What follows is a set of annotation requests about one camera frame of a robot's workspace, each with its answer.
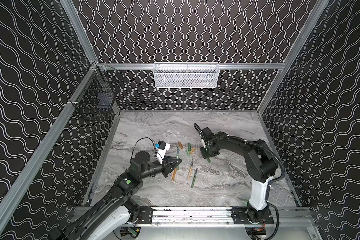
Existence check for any green pen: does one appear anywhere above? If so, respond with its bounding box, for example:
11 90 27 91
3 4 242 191
191 168 198 188
176 144 180 170

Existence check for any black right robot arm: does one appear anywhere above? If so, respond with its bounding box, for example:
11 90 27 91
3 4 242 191
199 128 279 223

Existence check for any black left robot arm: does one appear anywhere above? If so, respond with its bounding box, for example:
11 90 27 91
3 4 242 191
48 151 182 240

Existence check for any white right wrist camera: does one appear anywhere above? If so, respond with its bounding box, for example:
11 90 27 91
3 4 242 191
201 137 207 148

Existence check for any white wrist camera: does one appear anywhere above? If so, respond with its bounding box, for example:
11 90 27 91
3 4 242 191
155 141 171 164
201 137 207 148

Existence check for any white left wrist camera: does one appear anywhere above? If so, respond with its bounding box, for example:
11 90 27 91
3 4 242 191
155 141 171 164

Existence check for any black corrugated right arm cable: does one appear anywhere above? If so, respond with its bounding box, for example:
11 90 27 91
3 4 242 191
193 122 286 184

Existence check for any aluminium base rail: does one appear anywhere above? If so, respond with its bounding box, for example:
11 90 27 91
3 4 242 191
71 205 316 228

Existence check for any white wire mesh basket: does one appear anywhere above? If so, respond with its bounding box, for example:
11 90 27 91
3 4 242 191
153 62 220 89

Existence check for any black wire mesh basket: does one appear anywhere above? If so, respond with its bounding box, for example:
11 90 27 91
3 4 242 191
72 62 125 123

